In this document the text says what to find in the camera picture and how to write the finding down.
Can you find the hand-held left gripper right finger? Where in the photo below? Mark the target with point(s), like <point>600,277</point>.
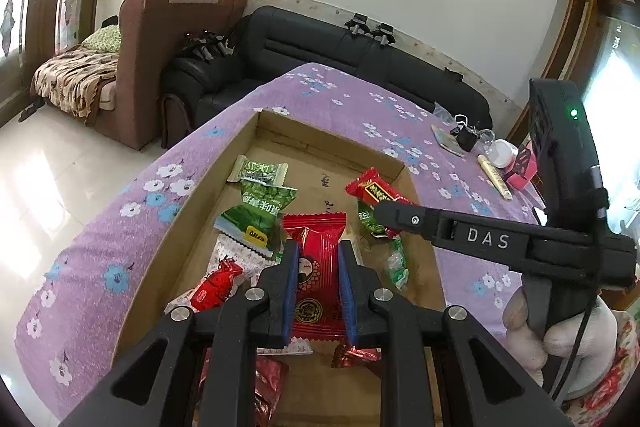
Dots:
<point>346,297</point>

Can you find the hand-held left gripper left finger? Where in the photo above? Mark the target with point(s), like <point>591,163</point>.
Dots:
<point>287,297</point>

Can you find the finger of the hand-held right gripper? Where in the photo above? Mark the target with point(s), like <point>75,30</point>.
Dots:
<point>430,224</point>

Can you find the red snack packet with figure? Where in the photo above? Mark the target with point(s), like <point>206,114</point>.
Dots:
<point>314,277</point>

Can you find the green twisted candy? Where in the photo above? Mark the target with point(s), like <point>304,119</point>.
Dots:
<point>397,264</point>

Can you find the dark red gold snack packet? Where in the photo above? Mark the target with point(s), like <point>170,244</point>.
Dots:
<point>270,384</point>
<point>355,355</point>

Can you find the red black label snack packet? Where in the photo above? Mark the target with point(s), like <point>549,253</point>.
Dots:
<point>372,191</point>

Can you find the small red candy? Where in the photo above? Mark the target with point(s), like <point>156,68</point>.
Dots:
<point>216,291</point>

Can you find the shallow cardboard box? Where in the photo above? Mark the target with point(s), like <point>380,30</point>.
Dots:
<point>320,157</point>

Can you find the pale green white snack packet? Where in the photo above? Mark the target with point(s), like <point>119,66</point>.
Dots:
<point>256,171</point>

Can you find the person's right forearm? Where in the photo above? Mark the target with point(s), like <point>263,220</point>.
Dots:
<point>615,387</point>

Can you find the person's right hand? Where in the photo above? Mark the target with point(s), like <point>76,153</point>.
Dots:
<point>520,337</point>

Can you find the pink black box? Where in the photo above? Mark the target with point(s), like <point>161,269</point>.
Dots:
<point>522,169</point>

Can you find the yellow patterned stick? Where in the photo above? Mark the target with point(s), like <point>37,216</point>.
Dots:
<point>495,178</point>

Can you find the white round container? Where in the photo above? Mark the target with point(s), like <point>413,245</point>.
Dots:
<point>502,153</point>

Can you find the small notepad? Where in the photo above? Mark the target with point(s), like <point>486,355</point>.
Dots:
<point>447,139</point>

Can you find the black binder clip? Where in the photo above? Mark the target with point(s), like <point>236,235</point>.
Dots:
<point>466,137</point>

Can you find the clear plastic cup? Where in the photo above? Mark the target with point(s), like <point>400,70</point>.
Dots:
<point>485,136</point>

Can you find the clear plastic bag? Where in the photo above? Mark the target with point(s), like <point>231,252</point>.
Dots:
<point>442,109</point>

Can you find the wooden framed glass screen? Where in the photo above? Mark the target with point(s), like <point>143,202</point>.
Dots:
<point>580,22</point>

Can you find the spare black gripper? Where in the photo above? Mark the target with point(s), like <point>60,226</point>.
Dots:
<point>220,44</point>
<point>200,48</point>
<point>357,25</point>
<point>385,33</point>

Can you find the black leather sofa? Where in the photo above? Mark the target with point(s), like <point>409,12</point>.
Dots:
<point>310,52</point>

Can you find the brown armchair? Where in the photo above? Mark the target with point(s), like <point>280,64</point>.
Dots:
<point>145,57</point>

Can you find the brown patterned blanket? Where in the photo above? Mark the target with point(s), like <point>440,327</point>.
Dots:
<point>70,79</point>

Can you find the green pillow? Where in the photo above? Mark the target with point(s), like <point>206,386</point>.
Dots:
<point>102,39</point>

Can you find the dark slippers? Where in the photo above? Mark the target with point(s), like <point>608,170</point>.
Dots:
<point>30,111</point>

